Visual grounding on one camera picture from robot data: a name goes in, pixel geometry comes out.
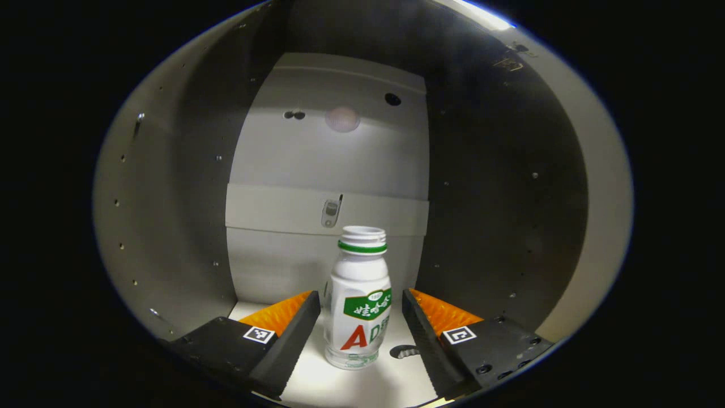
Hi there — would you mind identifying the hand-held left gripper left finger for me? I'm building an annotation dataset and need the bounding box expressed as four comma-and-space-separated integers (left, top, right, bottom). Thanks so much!
172, 290, 322, 398

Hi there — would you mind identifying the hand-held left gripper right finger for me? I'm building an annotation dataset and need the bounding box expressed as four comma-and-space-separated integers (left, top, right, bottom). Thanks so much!
402, 288, 555, 400

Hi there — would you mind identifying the white bottle with green label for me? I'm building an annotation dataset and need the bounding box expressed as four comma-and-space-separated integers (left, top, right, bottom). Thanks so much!
324, 226, 393, 371

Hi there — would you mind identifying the beige cabinet door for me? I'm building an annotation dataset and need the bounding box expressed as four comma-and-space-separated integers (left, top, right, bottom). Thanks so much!
493, 23, 634, 343

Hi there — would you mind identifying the dark grey cabinet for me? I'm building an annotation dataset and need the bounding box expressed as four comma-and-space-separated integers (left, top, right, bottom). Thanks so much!
92, 0, 601, 408

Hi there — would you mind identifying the long ceiling light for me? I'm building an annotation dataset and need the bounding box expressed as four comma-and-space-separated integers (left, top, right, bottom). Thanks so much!
447, 0, 517, 32

